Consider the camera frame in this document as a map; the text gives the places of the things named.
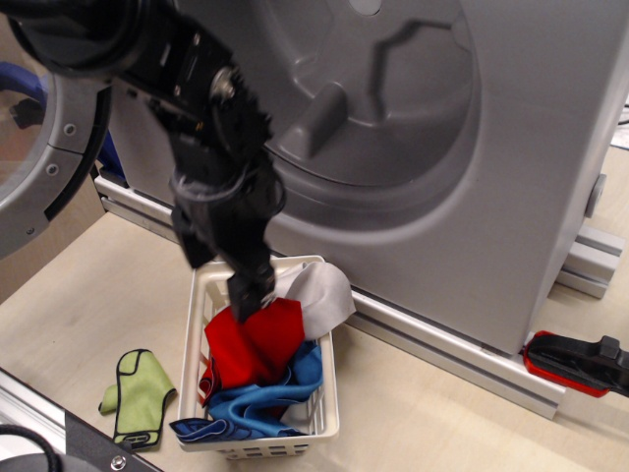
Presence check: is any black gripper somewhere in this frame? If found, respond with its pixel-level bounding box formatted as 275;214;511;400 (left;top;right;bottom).
170;166;286;324

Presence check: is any red cloth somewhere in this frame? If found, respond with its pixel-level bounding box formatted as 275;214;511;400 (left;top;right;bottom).
199;298;306;418

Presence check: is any grey white cloth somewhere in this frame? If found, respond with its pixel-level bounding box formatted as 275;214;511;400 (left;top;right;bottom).
275;262;357;340

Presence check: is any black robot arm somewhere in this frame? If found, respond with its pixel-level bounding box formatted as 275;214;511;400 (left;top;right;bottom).
1;1;285;322

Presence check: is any white plastic laundry basket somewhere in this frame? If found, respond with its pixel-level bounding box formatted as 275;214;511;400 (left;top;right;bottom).
177;261;340;460

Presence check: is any grey toy washing machine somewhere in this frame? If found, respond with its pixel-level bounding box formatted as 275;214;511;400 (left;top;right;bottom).
105;0;629;356

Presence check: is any round washing machine door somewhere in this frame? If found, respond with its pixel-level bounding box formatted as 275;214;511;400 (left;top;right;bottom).
1;20;111;257

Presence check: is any green cloth with black trim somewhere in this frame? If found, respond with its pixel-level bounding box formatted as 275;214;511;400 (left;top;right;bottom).
98;349;176;450

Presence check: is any blue cloth with dark trim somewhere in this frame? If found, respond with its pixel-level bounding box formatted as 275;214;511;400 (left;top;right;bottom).
169;418;254;443

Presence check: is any blue object behind door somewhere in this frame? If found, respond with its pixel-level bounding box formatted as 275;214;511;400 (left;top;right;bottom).
0;61;49;110

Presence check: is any red and black clamp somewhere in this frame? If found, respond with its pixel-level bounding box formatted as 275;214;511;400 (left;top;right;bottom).
522;331;628;398

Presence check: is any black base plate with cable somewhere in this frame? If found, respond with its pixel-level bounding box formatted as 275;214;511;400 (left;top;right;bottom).
1;416;158;471

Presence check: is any aluminium frame rail front left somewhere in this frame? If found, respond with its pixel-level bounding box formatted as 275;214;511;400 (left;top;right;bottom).
1;369;66;453

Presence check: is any aluminium rail under machine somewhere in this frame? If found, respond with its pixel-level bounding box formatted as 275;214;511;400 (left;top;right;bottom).
95;177;628;419

